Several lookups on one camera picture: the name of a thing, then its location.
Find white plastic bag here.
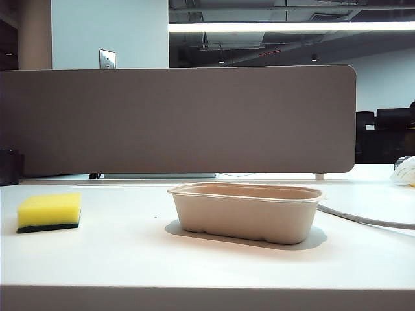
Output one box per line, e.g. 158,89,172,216
390,155,415,188

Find yellow green cleaning sponge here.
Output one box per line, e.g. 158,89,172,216
16,192,82,235

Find long ceiling light strip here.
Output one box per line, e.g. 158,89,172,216
167,21,415,33

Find metal wall switch plate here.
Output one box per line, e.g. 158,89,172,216
99,48,117,70

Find grey cable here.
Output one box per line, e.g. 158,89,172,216
316,203,415,231

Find grey aluminium panel rail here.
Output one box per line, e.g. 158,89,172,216
102,173,217,179

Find beige paper lunch box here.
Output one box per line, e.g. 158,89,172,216
167,181,326,245

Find black cylindrical container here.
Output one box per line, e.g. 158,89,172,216
0,148,25,187

